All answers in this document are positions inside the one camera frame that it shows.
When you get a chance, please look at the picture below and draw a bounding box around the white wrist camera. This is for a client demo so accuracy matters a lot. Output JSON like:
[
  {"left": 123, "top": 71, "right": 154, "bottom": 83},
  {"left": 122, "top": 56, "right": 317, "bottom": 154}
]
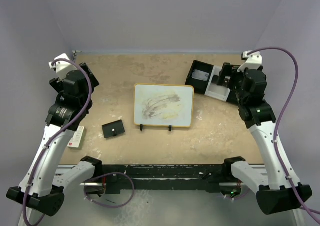
[
  {"left": 237, "top": 51, "right": 262, "bottom": 73},
  {"left": 48, "top": 53, "right": 77, "bottom": 80}
]

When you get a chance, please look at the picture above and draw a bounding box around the small white green box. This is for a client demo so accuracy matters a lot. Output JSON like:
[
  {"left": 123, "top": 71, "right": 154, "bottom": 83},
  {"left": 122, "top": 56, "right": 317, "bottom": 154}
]
[{"left": 67, "top": 126, "right": 85, "bottom": 150}]

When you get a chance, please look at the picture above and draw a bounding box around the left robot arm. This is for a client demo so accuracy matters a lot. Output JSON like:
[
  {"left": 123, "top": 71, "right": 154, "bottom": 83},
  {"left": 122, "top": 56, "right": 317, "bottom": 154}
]
[{"left": 6, "top": 58, "right": 103, "bottom": 217}]

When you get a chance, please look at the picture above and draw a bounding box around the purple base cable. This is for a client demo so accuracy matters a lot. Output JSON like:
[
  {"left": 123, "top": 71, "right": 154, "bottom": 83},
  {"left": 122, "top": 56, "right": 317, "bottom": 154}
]
[
  {"left": 223, "top": 179, "right": 252, "bottom": 201},
  {"left": 83, "top": 172, "right": 136, "bottom": 209}
]

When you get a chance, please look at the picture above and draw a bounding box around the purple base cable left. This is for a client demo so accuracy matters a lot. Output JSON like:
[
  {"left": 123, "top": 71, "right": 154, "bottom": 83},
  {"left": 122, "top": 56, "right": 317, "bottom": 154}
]
[{"left": 83, "top": 172, "right": 136, "bottom": 209}]

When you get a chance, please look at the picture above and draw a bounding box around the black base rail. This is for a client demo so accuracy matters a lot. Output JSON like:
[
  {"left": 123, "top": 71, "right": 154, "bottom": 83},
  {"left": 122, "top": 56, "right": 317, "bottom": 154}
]
[{"left": 79, "top": 163, "right": 251, "bottom": 194}]

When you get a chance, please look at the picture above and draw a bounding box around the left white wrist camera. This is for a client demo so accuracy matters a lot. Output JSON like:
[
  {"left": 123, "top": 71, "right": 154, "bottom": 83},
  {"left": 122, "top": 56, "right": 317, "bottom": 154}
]
[{"left": 48, "top": 53, "right": 77, "bottom": 80}]

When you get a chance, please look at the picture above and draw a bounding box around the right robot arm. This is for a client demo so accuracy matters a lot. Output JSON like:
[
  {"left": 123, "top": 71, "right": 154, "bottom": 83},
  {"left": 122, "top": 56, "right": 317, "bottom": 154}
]
[{"left": 217, "top": 63, "right": 313, "bottom": 215}]

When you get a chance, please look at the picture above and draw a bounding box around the black white card sorting tray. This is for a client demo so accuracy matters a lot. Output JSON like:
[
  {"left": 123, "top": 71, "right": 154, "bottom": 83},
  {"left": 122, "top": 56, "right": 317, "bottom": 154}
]
[{"left": 185, "top": 60, "right": 238, "bottom": 106}]

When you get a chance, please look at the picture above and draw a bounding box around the white board with yellow rim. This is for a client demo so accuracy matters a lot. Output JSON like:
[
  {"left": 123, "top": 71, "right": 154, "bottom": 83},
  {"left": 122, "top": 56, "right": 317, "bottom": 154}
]
[{"left": 133, "top": 83, "right": 195, "bottom": 128}]

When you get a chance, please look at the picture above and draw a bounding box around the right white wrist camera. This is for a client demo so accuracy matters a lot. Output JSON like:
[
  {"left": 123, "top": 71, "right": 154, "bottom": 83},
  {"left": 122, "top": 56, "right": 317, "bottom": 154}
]
[{"left": 237, "top": 51, "right": 262, "bottom": 73}]

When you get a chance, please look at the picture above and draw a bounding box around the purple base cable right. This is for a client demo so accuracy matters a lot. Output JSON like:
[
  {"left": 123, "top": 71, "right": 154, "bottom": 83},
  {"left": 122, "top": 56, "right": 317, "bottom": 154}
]
[{"left": 223, "top": 179, "right": 252, "bottom": 201}]

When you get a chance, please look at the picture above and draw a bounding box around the black leather card holder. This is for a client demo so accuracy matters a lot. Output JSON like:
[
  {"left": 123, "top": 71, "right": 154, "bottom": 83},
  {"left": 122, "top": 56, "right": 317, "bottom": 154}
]
[{"left": 102, "top": 119, "right": 125, "bottom": 139}]

